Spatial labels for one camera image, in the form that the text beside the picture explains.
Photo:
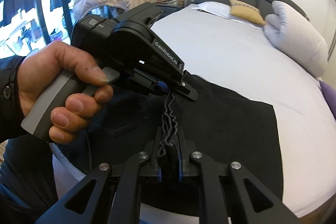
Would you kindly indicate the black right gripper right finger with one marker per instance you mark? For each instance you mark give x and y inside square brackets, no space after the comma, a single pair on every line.
[228,193]

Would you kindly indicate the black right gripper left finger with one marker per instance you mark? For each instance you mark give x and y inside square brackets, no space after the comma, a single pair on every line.
[110,193]

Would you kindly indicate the black jeans pants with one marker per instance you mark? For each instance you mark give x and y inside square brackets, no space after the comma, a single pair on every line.
[221,123]

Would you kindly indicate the left hand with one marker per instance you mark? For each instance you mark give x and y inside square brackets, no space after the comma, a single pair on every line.
[37,71]

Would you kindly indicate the dark bedside table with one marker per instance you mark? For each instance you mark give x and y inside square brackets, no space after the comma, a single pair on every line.
[170,6]

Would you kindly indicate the black jacket sleeve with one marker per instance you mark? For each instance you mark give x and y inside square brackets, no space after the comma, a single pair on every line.
[27,176]

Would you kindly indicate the white flat pillow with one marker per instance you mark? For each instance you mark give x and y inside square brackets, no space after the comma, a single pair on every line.
[223,11]

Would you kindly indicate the white bed mattress sheet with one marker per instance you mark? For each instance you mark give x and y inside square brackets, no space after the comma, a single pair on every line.
[239,58]

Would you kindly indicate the yellow cushion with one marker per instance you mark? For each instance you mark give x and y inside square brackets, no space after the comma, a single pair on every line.
[246,11]

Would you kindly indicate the purple pillow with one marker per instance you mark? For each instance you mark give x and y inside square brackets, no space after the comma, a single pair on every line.
[330,96]

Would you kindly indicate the white folded duvet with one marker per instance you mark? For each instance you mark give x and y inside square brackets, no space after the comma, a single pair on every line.
[292,34]

